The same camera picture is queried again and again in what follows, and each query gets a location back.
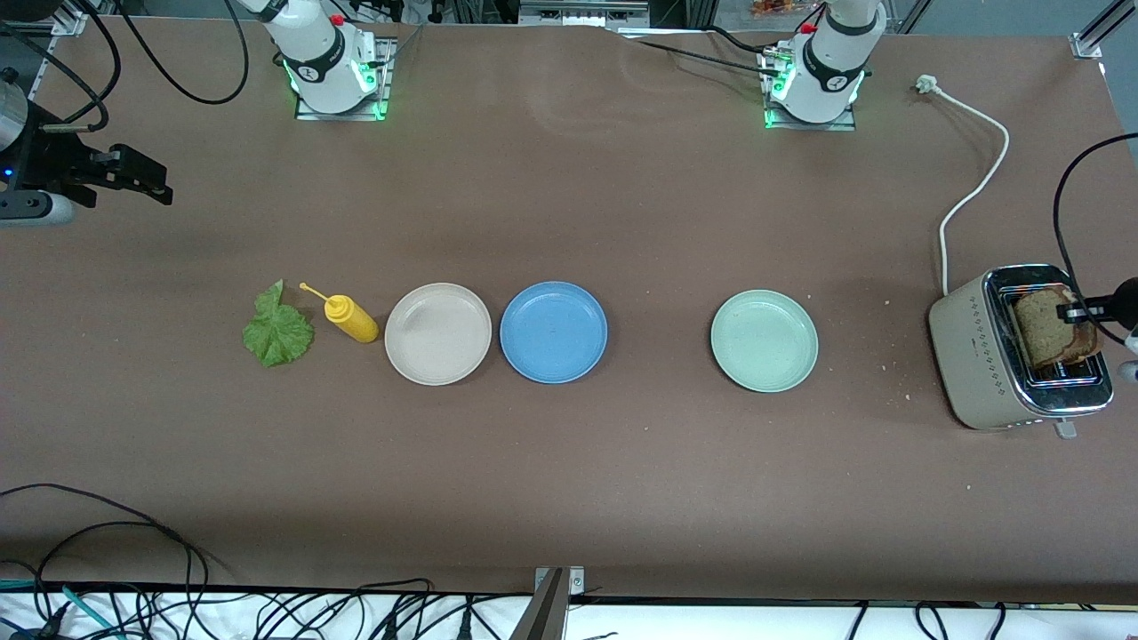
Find beige round plate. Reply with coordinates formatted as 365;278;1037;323
384;283;493;387

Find green lettuce leaf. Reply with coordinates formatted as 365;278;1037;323
242;280;316;368

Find brown bread slice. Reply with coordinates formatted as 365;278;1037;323
1067;286;1106;361
1014;286;1081;368

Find metal table edge bracket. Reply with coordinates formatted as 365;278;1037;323
509;566;588;640

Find aluminium side rail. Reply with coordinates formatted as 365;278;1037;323
27;0;76;99

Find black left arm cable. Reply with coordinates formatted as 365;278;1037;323
1053;133;1138;308

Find mint green round plate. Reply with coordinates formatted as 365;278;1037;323
710;289;820;394

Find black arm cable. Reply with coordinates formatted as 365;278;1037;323
0;0;252;125
1053;133;1138;308

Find aluminium frame bar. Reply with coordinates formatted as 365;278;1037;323
518;0;652;28

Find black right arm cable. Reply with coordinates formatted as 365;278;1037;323
0;0;252;125

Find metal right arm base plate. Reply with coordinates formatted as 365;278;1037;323
293;36;395;122

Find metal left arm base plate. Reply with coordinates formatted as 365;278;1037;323
763;44;859;132

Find white shelf below table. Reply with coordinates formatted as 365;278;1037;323
0;588;1138;640

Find white toaster power cord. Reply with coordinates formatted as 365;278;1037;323
916;76;1012;296

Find aluminium corner profile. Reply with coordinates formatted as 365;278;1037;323
1070;0;1138;61

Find black looped floor cable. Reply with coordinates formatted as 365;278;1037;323
0;483;211;640

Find beige chrome toaster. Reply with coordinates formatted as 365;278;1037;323
928;263;1115;439

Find yellow mustard squeeze bottle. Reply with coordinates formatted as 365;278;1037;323
300;283;380;344

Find blue round plate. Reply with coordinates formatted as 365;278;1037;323
500;281;609;385

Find teal cable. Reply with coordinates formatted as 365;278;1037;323
0;578;125;640

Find black cable on table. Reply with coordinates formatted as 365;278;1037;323
613;25;788;81

